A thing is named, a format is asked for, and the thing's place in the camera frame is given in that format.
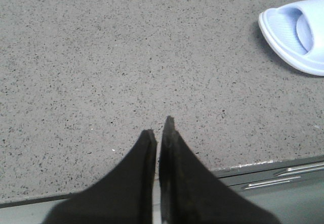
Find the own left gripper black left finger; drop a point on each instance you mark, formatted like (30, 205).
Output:
(124, 195)

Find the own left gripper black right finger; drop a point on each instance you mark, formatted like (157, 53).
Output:
(190, 193)

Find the light blue slipper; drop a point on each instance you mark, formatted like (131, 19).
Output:
(295, 32)

